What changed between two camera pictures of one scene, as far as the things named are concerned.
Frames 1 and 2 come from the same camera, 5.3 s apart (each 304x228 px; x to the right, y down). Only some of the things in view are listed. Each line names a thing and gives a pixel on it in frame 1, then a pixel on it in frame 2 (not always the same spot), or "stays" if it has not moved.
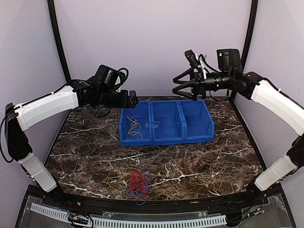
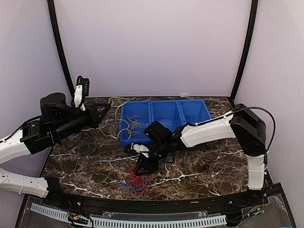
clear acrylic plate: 111,214 stays
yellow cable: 121,175 → 117,118
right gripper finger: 192,85 → 147,169
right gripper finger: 190,71 → 141,165
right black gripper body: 200,84 → 155,162
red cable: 138,185 stays
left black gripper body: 121,103 → 92,121
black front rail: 219,203 stays
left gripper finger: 132,95 → 105,108
